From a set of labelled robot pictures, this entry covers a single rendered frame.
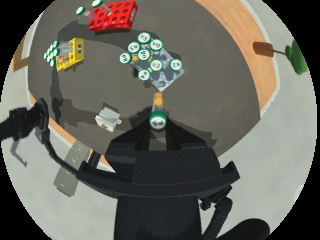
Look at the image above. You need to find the test tube with pink liquid and green-white cap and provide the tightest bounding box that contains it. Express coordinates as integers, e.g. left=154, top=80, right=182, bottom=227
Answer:
left=167, top=59, right=182, bottom=71

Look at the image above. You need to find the yellow tube rack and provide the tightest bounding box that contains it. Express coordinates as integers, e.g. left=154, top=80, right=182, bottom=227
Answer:
left=57, top=38, right=84, bottom=71

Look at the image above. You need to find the red tube rack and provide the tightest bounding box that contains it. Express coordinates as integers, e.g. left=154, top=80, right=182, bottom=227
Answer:
left=88, top=1, right=138, bottom=32

